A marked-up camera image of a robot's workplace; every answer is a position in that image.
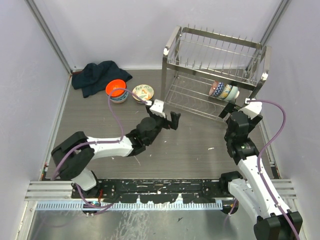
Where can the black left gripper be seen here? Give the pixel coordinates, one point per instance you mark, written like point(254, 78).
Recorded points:
point(173, 124)

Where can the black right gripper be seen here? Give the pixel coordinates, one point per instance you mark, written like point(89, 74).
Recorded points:
point(230, 108)

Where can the orange floral back bowl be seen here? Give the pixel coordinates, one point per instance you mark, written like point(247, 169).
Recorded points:
point(143, 92)

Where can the stainless steel dish rack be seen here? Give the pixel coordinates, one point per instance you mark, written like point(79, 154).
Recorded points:
point(194, 58)

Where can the blue white floral bowl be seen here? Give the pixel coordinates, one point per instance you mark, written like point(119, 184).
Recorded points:
point(123, 96)

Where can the plain orange bowl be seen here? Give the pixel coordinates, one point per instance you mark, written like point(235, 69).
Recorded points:
point(115, 88)

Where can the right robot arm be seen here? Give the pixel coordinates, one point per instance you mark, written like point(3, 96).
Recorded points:
point(251, 186)

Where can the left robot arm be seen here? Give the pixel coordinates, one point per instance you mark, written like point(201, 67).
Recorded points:
point(72, 156)

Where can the green grid back bowl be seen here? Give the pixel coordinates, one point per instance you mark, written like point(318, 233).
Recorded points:
point(233, 94)

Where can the yellow orange back bowl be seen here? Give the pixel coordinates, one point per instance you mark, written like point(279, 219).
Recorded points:
point(226, 91)

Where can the blue zigzag back bowl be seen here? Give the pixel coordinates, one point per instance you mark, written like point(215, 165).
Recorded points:
point(216, 89)

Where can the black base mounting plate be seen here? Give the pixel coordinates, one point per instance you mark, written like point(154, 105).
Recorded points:
point(157, 191)

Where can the dark blue crumpled cloth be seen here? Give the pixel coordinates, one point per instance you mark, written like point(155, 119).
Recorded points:
point(95, 77)

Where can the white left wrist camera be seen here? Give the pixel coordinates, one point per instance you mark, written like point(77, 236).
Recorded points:
point(157, 108)

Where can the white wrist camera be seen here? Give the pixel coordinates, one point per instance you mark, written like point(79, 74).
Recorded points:
point(252, 108)
point(157, 108)

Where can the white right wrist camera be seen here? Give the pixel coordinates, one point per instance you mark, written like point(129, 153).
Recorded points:
point(252, 108)

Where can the slotted cable duct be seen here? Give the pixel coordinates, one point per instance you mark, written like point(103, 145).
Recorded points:
point(150, 206)

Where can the aluminium frame rail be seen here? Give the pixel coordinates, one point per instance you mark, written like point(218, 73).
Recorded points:
point(59, 190)

